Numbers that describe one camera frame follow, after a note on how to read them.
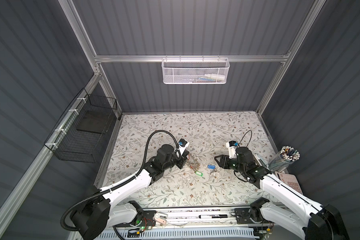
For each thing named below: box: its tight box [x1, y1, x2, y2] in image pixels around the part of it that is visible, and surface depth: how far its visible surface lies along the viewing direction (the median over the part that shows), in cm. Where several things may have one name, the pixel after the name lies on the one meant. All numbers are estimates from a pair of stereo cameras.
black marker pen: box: [198, 214, 229, 219], surface depth 75 cm
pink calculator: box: [277, 172, 303, 195], surface depth 86 cm
